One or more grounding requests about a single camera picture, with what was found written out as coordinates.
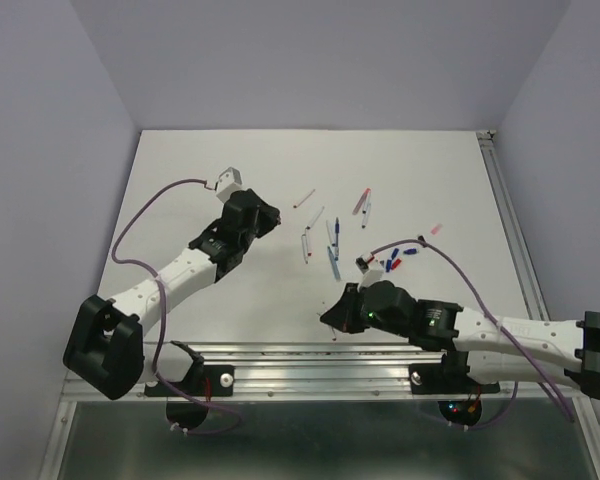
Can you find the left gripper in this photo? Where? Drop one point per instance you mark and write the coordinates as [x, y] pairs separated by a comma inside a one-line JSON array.
[[270, 217]]

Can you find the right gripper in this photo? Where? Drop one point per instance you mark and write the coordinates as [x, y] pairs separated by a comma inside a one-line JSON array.
[[342, 314]]

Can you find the red capped whiteboard marker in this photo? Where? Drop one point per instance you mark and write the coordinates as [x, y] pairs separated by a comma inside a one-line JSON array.
[[303, 199]]

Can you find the blue capped whiteboard marker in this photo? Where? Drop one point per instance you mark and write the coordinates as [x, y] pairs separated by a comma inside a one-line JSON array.
[[313, 220], [365, 218]]

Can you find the light blue highlighter pen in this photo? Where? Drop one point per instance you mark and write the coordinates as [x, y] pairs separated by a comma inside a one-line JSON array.
[[334, 264]]

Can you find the blue ballpoint pen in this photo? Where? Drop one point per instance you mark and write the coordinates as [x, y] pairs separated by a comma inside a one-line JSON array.
[[336, 238]]

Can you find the pink highlighter pen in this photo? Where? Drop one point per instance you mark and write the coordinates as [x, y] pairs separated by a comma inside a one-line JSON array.
[[361, 202]]

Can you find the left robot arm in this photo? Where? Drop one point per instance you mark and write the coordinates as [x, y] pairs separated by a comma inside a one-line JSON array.
[[106, 344]]

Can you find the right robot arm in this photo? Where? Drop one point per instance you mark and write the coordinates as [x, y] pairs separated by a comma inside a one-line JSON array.
[[476, 348]]

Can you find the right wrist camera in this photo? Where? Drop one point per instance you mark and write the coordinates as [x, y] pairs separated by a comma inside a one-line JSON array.
[[372, 271]]

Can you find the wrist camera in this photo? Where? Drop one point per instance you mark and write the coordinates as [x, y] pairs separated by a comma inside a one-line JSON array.
[[228, 182], [372, 271]]

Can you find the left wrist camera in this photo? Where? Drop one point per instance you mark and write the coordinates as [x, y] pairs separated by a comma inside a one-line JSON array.
[[228, 182]]

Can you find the aluminium rail frame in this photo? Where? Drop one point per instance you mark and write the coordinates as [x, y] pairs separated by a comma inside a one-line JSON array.
[[318, 404]]

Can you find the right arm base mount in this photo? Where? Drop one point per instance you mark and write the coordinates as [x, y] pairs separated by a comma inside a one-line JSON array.
[[434, 379]]

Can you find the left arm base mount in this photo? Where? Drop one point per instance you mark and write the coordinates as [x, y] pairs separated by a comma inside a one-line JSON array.
[[215, 380]]

